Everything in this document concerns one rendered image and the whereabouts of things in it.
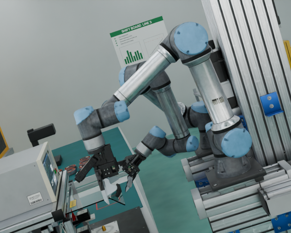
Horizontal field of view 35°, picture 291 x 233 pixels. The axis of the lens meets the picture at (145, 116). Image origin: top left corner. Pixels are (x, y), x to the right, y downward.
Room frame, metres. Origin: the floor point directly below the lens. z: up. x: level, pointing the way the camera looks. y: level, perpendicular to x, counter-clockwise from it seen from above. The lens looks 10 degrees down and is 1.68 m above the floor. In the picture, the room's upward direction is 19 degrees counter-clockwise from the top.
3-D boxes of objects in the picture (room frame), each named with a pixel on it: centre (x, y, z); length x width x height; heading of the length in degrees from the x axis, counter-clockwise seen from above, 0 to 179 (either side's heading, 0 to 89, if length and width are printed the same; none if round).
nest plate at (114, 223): (2.31, 0.40, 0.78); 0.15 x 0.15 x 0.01; 5
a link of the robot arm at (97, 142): (1.65, 0.21, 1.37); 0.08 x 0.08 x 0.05
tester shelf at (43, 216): (2.16, 0.71, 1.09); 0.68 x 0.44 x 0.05; 5
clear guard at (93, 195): (2.04, 0.38, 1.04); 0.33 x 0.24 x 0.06; 95
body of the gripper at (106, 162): (1.65, 0.20, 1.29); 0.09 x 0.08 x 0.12; 87
